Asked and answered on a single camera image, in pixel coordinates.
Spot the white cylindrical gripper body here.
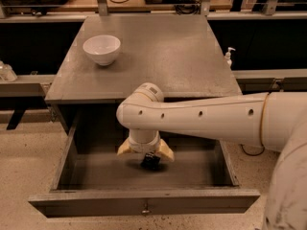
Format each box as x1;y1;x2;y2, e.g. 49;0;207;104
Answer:
129;129;160;153

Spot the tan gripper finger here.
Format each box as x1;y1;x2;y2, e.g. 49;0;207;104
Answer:
117;139;131;155
154;139;175;162

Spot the black rxbar chocolate bar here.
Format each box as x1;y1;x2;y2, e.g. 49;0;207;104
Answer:
141;153;160;171

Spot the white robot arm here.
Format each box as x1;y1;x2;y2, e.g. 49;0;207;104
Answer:
116;82;307;230

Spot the grey open top drawer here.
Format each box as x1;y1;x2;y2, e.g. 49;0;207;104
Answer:
29;118;260;218

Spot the small metal drawer knob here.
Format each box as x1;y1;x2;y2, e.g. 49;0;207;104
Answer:
141;203;151;216

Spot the white ceramic bowl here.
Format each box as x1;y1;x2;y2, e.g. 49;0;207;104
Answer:
83;34;121;66

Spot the white pump dispenser bottle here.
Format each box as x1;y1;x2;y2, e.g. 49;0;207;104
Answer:
224;47;236;68

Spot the black cable on floor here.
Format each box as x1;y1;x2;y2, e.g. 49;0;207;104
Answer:
240;143;267;157

